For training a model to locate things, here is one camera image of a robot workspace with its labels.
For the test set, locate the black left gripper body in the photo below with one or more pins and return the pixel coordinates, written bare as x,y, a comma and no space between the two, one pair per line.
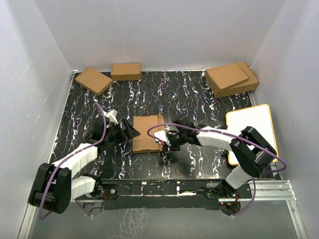
115,134

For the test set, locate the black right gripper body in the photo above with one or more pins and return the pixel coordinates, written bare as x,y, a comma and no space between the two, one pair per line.
179,136

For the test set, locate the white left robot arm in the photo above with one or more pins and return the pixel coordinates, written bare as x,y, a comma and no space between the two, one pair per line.
57,184

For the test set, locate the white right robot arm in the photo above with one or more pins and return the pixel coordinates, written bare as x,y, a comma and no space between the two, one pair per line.
254,154

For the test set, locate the small cardboard box top right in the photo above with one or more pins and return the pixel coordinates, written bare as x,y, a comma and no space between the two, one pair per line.
225,77

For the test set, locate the large cardboard box bottom right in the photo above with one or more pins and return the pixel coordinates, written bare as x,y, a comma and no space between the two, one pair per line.
247,86

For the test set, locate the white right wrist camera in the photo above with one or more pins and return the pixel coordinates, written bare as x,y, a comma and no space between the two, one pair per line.
162,138

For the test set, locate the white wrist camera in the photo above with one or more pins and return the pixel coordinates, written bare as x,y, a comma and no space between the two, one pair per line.
162,138
111,115

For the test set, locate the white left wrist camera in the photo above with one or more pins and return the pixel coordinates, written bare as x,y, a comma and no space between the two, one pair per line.
111,115

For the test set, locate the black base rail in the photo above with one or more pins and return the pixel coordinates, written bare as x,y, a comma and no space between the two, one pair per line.
166,193

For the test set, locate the aluminium frame rail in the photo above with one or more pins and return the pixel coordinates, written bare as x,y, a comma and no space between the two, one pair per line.
280,190

